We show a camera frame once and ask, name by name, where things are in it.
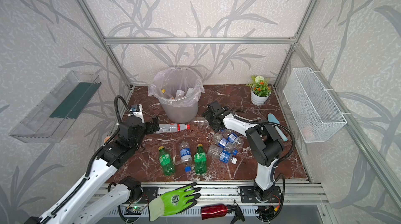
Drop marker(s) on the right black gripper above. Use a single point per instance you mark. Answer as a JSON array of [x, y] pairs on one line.
[[211, 115]]

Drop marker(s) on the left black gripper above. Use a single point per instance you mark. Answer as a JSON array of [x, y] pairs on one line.
[[150, 126]]

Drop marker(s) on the clear bottle red label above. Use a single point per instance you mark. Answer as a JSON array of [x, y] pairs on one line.
[[200, 121]]

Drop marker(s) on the crushed blue label bottle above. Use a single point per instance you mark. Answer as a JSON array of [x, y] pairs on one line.
[[232, 137], [222, 155], [224, 144]]

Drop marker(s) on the white bottle red cap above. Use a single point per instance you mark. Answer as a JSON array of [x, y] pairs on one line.
[[179, 94], [172, 128]]

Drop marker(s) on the white bottle red cap front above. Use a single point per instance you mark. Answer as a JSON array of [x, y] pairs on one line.
[[179, 94]]

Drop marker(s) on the green bottle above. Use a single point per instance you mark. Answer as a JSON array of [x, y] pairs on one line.
[[166, 161], [200, 160]]

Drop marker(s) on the clear bottle blue label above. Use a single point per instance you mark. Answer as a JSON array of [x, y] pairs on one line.
[[185, 156]]

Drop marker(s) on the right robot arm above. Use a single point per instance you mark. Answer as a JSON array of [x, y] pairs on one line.
[[264, 140]]

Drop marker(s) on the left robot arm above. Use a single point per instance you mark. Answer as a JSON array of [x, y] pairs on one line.
[[73, 207]]

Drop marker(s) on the grey bin with plastic liner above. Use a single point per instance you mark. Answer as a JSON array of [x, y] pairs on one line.
[[181, 110]]

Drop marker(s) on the potted plant in white pot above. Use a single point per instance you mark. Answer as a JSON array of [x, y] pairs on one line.
[[260, 90]]

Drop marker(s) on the green circuit board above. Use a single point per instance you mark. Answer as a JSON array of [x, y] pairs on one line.
[[134, 210]]

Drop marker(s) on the green work glove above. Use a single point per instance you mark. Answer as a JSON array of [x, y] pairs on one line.
[[174, 202]]

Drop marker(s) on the red spray bottle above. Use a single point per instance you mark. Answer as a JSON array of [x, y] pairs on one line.
[[221, 210]]

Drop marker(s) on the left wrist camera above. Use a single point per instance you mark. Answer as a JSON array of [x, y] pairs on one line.
[[137, 111]]

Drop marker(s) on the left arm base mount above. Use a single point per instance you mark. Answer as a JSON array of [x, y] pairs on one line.
[[145, 194]]

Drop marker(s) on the clear plastic wall shelf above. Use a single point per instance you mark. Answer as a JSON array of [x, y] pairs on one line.
[[51, 119]]

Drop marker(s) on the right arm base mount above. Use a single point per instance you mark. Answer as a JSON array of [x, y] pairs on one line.
[[250, 194]]

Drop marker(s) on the aluminium frame rail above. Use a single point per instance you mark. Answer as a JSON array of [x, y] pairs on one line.
[[197, 40]]

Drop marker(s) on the white wire mesh basket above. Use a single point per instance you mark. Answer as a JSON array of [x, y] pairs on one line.
[[315, 112]]

